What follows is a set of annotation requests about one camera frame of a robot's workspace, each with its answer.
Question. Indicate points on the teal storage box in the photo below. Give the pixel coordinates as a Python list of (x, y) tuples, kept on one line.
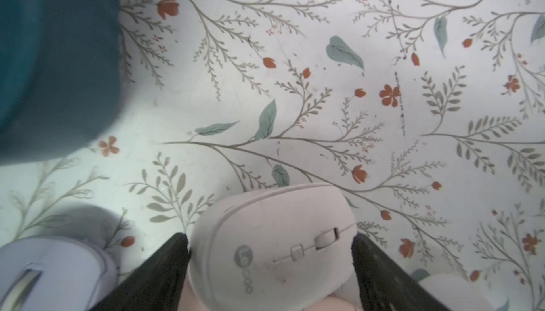
[(60, 82)]

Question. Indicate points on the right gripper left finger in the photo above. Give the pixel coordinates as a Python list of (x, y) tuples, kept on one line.
[(155, 285)]

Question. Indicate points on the purple mouse centre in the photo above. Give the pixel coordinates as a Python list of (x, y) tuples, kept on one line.
[(54, 273)]

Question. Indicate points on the white mouse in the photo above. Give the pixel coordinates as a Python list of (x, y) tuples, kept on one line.
[(455, 293), (277, 249)]

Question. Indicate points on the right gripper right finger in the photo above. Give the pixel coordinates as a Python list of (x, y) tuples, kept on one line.
[(383, 285)]

